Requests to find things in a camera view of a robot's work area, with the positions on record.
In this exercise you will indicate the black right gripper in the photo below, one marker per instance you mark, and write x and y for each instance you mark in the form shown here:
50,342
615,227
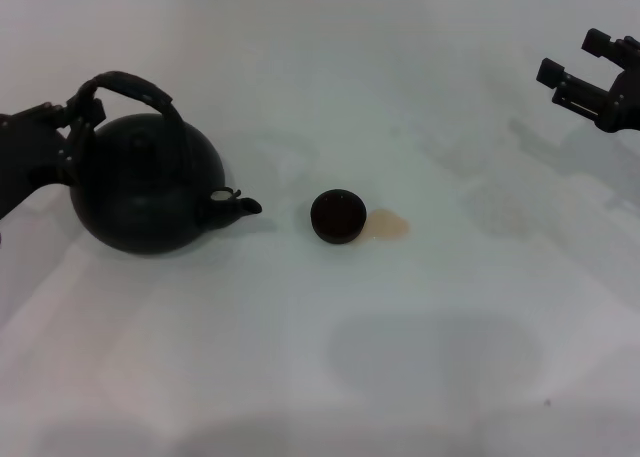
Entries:
625,104

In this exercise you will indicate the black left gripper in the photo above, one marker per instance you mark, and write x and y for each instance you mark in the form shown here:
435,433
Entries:
25,147

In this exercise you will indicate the small dark brown teacup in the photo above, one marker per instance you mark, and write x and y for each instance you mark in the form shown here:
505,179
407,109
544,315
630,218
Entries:
338,217

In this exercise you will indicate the light brown tea puddle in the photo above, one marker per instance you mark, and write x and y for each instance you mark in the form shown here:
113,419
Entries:
390,225

